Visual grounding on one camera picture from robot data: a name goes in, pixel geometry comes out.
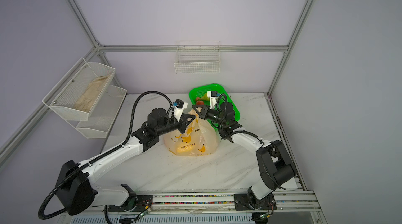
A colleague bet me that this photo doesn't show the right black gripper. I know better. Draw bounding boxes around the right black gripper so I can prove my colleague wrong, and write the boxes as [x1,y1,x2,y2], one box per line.
[192,105,226,127]

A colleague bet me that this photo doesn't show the white mesh shelf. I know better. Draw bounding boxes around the white mesh shelf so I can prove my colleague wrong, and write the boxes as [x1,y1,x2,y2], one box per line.
[75,85,127,139]
[42,58,115,121]

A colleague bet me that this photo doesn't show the green fake pear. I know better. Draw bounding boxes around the green fake pear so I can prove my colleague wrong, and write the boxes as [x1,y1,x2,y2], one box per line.
[201,92,211,101]

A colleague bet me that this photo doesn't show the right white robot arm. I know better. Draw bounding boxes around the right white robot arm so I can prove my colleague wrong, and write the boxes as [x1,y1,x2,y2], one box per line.
[192,102,297,210]

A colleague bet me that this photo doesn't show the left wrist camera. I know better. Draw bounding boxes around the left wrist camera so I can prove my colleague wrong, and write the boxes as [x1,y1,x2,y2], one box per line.
[173,99,188,122]

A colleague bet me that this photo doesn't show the upper white mesh shelf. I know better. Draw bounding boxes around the upper white mesh shelf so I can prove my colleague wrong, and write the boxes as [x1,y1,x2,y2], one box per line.
[42,58,115,121]

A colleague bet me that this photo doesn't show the red fake strawberry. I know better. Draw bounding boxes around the red fake strawberry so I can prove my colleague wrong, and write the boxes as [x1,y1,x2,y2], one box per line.
[196,97,205,106]

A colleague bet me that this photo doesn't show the green plastic basket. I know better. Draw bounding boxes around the green plastic basket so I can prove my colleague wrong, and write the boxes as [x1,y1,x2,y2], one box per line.
[188,83,241,126]

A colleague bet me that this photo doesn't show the lower white mesh shelf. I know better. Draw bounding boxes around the lower white mesh shelf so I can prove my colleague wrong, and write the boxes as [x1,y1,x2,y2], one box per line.
[75,85,127,139]

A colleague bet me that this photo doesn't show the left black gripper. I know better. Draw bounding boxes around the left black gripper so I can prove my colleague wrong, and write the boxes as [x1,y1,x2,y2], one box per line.
[157,114,196,137]

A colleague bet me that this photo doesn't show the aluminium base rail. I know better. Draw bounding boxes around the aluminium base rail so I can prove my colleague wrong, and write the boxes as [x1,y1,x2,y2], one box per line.
[59,190,327,224]

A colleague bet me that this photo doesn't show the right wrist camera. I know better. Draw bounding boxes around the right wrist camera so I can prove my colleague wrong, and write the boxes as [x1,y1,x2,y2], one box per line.
[207,91,220,110]

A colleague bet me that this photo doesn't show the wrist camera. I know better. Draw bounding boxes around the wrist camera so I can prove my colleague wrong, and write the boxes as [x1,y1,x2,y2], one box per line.
[207,91,220,110]
[173,99,188,122]

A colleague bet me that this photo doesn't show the folded beige bags in shelf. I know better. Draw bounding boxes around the folded beige bags in shelf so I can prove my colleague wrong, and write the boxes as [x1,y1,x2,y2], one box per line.
[73,74,111,113]

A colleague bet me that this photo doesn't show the beige plastic bag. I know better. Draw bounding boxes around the beige plastic bag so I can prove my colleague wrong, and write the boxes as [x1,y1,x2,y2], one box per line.
[163,110,220,157]

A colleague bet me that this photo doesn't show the left black corrugated cable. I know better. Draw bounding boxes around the left black corrugated cable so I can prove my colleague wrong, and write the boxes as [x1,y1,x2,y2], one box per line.
[37,91,175,220]

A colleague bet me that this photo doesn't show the white wire wall basket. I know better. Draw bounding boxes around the white wire wall basket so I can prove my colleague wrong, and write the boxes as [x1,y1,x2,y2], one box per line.
[174,41,221,74]

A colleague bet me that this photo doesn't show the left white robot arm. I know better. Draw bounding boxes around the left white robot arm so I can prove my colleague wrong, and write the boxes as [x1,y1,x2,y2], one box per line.
[56,108,196,216]

